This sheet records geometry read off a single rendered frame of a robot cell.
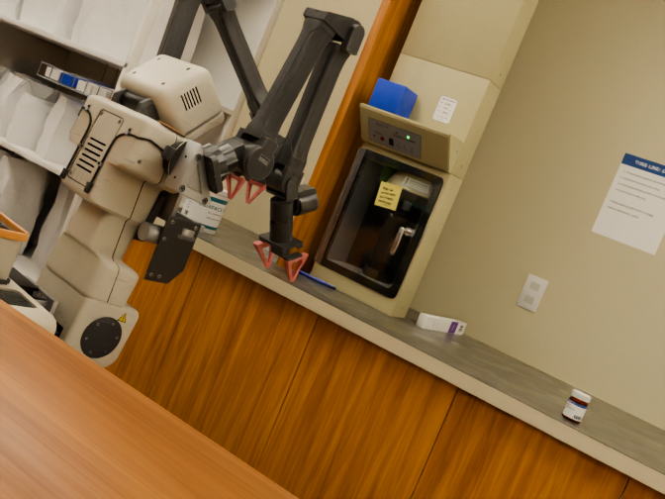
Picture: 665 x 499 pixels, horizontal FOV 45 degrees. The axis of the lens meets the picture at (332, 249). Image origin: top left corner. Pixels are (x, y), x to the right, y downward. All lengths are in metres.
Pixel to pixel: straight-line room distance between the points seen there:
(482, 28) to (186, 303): 1.23
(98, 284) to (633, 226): 1.68
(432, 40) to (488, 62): 0.20
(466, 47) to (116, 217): 1.21
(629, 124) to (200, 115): 1.48
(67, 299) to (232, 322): 0.65
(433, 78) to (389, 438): 1.10
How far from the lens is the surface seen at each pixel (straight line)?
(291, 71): 1.84
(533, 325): 2.75
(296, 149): 1.89
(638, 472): 1.98
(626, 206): 2.73
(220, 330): 2.43
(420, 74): 2.55
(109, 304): 1.90
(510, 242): 2.79
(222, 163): 1.75
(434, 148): 2.38
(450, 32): 2.56
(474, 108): 2.46
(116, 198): 1.84
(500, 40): 2.50
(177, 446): 0.37
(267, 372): 2.34
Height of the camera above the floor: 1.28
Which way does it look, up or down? 5 degrees down
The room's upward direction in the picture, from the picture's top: 22 degrees clockwise
